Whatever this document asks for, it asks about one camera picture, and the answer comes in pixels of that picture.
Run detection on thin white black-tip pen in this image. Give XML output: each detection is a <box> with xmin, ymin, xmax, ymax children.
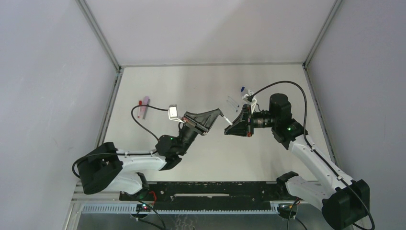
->
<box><xmin>221</xmin><ymin>115</ymin><xmax>233</xmax><ymax>125</ymax></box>

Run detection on grey pen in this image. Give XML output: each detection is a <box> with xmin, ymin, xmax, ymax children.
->
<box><xmin>142</xmin><ymin>101</ymin><xmax>150</xmax><ymax>120</ymax></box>

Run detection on pink highlighter pen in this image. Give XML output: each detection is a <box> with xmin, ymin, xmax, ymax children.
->
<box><xmin>142</xmin><ymin>96</ymin><xmax>150</xmax><ymax>113</ymax></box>

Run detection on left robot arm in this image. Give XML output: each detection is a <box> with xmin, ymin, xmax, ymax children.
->
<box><xmin>72</xmin><ymin>104</ymin><xmax>223</xmax><ymax>195</ymax></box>

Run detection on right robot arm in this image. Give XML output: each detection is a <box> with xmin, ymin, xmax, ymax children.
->
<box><xmin>224</xmin><ymin>93</ymin><xmax>370</xmax><ymax>230</ymax></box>

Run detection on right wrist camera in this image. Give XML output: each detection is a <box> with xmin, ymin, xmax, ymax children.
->
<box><xmin>241</xmin><ymin>88</ymin><xmax>257</xmax><ymax>114</ymax></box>

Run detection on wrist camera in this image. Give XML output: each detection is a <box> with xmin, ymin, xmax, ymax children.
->
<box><xmin>168</xmin><ymin>104</ymin><xmax>184</xmax><ymax>123</ymax></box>
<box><xmin>241</xmin><ymin>88</ymin><xmax>257</xmax><ymax>114</ymax></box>

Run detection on right camera cable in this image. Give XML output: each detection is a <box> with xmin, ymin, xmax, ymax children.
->
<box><xmin>248</xmin><ymin>80</ymin><xmax>375</xmax><ymax>230</ymax></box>

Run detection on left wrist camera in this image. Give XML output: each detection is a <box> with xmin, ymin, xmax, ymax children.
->
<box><xmin>168</xmin><ymin>104</ymin><xmax>184</xmax><ymax>123</ymax></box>

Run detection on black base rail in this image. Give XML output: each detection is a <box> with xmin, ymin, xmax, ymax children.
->
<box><xmin>119</xmin><ymin>181</ymin><xmax>308</xmax><ymax>211</ymax></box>

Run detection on aluminium frame rails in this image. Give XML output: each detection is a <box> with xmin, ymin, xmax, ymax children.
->
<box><xmin>65</xmin><ymin>181</ymin><xmax>362</xmax><ymax>230</ymax></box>

